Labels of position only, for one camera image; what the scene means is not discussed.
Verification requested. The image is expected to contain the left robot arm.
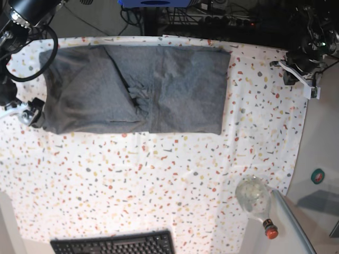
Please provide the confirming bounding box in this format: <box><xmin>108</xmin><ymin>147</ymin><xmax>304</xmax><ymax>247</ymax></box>
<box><xmin>270</xmin><ymin>1</ymin><xmax>338</xmax><ymax>99</ymax></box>

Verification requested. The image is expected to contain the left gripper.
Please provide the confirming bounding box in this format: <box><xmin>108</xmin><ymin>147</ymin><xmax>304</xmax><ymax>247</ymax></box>
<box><xmin>270</xmin><ymin>50</ymin><xmax>324</xmax><ymax>99</ymax></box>

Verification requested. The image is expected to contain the terrazzo patterned tablecloth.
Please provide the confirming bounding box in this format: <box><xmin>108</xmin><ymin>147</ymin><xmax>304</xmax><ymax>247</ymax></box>
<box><xmin>1</xmin><ymin>35</ymin><xmax>307</xmax><ymax>253</ymax></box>

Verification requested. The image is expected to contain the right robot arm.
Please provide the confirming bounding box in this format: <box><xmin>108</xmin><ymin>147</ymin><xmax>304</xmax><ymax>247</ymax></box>
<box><xmin>1</xmin><ymin>0</ymin><xmax>66</xmax><ymax>128</ymax></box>

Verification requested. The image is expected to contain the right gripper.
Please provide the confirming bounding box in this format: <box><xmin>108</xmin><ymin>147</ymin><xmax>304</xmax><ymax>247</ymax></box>
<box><xmin>1</xmin><ymin>98</ymin><xmax>45</xmax><ymax>129</ymax></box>

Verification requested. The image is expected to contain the blue box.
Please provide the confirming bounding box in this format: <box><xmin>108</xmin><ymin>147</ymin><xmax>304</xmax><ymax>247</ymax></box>
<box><xmin>118</xmin><ymin>0</ymin><xmax>200</xmax><ymax>8</ymax></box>

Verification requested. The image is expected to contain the grey laptop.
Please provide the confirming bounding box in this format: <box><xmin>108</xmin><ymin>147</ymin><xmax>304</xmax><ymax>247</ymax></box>
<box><xmin>269</xmin><ymin>189</ymin><xmax>339</xmax><ymax>254</ymax></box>

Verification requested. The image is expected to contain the clear bottle with red cap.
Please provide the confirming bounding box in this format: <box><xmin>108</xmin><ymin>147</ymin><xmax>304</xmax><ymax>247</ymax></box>
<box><xmin>235</xmin><ymin>175</ymin><xmax>279</xmax><ymax>240</ymax></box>

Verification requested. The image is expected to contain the black keyboard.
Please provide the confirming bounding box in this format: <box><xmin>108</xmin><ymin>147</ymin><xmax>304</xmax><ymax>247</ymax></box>
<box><xmin>50</xmin><ymin>231</ymin><xmax>175</xmax><ymax>254</ymax></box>

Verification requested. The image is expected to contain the green tape roll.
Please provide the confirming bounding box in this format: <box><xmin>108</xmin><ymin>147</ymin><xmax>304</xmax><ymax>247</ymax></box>
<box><xmin>311</xmin><ymin>168</ymin><xmax>325</xmax><ymax>185</ymax></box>

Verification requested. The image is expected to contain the grey t-shirt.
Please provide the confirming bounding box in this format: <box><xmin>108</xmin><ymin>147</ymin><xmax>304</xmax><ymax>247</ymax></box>
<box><xmin>42</xmin><ymin>46</ymin><xmax>231</xmax><ymax>134</ymax></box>

